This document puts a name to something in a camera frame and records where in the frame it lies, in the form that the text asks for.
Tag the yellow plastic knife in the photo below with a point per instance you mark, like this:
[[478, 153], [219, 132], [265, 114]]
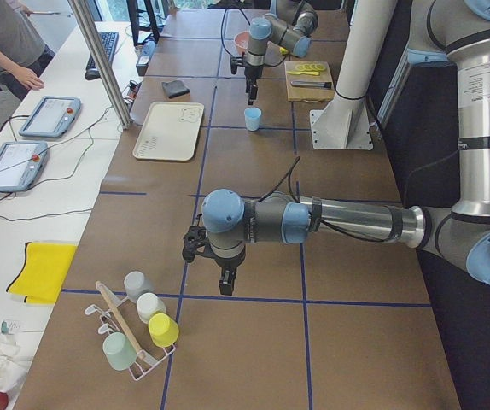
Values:
[[303, 73]]

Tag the white upturned cup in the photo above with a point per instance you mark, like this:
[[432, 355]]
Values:
[[148, 304]]

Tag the steel handled knife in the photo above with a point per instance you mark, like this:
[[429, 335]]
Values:
[[311, 84]]

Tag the cream bear serving tray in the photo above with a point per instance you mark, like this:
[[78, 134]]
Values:
[[169, 132]]

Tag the yellow cloth on desk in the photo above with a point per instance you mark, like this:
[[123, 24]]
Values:
[[43, 273]]

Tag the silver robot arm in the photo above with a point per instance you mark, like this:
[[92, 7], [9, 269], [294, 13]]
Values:
[[289, 24], [441, 33]]

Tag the white wire cup rack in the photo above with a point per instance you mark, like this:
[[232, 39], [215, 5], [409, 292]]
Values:
[[112, 320]]

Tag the teach pendant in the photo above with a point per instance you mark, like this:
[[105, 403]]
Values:
[[51, 118], [21, 163]]

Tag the wooden cutting board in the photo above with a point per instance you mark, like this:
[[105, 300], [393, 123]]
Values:
[[306, 94]]

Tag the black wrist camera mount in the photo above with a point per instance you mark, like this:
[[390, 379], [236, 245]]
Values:
[[236, 62], [195, 243]]

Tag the grey upturned cup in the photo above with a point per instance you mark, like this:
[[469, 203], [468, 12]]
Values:
[[137, 284]]

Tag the light blue plastic cup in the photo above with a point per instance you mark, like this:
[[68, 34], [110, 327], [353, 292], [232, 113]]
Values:
[[252, 117]]

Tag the white camera mast pole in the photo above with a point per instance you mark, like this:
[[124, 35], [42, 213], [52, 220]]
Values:
[[344, 122]]

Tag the lemon slices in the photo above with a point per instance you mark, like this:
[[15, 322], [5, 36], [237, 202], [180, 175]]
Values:
[[310, 67]]

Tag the pink bowl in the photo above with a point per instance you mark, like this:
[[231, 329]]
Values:
[[241, 42]]

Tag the person at desk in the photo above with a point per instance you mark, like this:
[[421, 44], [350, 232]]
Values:
[[23, 53]]

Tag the grey folded cloth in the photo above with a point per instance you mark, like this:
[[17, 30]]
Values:
[[174, 88]]

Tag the yellow upturned cup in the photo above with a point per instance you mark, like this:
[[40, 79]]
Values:
[[164, 330]]

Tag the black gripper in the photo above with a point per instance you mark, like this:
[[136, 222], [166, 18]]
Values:
[[252, 73], [226, 266]]

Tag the black keyboard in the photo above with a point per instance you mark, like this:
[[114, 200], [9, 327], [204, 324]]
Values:
[[109, 41]]

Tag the mint green upturned cup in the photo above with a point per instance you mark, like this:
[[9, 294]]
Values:
[[119, 351]]

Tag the far teach pendant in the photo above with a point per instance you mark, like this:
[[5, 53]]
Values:
[[51, 118]]

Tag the near teach pendant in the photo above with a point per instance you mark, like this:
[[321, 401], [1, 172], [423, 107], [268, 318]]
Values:
[[21, 163]]

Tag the aluminium frame post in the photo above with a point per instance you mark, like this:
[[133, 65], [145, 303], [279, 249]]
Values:
[[88, 28]]

